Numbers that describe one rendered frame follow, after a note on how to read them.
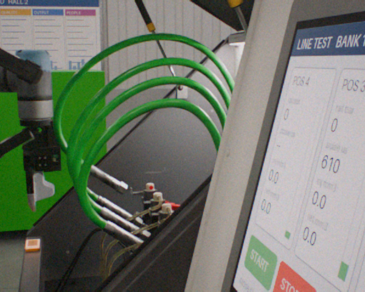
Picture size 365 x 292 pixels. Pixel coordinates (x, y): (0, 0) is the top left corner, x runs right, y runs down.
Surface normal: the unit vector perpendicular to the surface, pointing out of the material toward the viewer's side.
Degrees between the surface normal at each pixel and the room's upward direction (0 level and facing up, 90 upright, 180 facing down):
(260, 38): 76
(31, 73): 90
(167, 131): 90
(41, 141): 90
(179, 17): 90
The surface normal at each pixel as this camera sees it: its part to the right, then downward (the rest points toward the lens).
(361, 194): -0.94, -0.19
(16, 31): 0.11, 0.15
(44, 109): 0.68, 0.11
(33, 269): 0.00, -0.99
